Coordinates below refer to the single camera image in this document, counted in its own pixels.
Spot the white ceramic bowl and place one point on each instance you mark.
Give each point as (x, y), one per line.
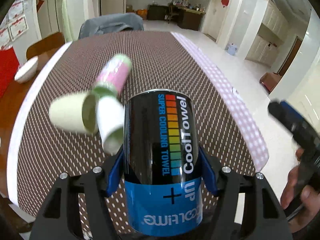
(27, 71)

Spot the dark low cabinet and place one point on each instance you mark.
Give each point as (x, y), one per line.
(157, 12)

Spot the dark wooden desk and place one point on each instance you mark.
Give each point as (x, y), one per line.
(187, 18)

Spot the cream wall cabinet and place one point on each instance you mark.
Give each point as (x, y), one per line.
(270, 33)

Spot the blue kettle on floor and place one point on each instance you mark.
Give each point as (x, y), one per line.
(231, 49)

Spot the person's right hand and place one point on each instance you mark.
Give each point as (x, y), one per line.
(309, 197)

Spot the pink checkered tablecloth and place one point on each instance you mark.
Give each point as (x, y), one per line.
(239, 112)

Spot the black blue cooling towel can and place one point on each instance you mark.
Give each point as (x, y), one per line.
(162, 173)

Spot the brown polka dot tablecloth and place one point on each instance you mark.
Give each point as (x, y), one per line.
(159, 61)

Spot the white paper cup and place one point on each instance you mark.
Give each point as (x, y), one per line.
(110, 120)

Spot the pale green plastic cup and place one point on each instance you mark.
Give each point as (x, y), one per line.
(74, 113)

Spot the brown stool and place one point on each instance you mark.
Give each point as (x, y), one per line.
(270, 80)

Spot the pink green cylindrical cup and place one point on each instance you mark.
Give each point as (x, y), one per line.
(112, 78)

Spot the orange boxes on floor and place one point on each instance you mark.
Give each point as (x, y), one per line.
(140, 12)

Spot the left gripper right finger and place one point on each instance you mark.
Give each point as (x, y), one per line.
(246, 207)

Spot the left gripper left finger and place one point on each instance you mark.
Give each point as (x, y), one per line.
(59, 215)

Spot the red gift bag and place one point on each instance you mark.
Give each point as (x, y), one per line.
(8, 68)

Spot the green door curtain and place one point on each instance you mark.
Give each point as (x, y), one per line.
(63, 23)

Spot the brown wooden chair back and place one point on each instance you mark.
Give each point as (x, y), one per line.
(53, 41)

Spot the chair with grey jacket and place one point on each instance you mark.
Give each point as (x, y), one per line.
(111, 23)

